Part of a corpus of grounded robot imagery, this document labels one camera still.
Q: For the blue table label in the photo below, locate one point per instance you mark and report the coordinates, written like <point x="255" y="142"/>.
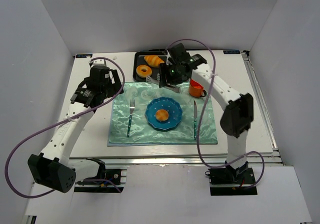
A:
<point x="229" y="52"/>
<point x="83" y="56"/>

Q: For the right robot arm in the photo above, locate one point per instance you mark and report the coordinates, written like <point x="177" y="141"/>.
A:
<point x="238" y="112"/>

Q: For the metal tongs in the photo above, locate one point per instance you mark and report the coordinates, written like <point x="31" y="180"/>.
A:
<point x="173" y="88"/>

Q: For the blue dotted plate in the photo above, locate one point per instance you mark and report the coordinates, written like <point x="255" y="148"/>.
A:
<point x="174" y="109"/>

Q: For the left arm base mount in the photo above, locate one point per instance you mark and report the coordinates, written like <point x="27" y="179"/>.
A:
<point x="105" y="176"/>

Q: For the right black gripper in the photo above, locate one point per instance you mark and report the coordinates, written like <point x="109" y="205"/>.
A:
<point x="163" y="78"/>

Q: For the knife with teal handle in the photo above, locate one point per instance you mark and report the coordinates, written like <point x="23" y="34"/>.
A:
<point x="195" y="117"/>

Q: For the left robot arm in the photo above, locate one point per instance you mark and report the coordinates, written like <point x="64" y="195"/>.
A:
<point x="52" y="167"/>

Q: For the black baking tray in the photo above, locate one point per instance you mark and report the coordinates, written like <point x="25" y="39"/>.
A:
<point x="139" y="60"/>

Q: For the aluminium table frame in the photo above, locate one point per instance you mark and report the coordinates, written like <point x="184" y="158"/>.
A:
<point x="268" y="206"/>

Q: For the glazed donut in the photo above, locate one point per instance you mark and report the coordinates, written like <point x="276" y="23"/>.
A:
<point x="143" y="71"/>

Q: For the round bread roll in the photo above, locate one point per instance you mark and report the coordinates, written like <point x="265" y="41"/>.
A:
<point x="161" y="115"/>

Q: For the teal patterned placemat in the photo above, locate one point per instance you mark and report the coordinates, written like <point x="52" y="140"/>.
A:
<point x="143" y="134"/>

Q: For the fork with teal handle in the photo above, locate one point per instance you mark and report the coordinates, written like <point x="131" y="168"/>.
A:
<point x="131" y="110"/>

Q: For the right blue table label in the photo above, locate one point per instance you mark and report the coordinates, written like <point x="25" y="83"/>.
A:
<point x="229" y="52"/>

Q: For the left blue table label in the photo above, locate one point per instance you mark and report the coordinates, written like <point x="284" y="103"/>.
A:
<point x="83" y="56"/>

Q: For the croissant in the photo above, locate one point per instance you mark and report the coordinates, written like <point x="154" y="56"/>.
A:
<point x="153" y="61"/>

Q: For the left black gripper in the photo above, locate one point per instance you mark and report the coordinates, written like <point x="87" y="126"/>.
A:
<point x="115" y="83"/>

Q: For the orange mug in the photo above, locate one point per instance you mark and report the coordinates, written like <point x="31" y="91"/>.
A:
<point x="196" y="90"/>

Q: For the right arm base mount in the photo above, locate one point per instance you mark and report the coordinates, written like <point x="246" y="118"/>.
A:
<point x="221" y="183"/>

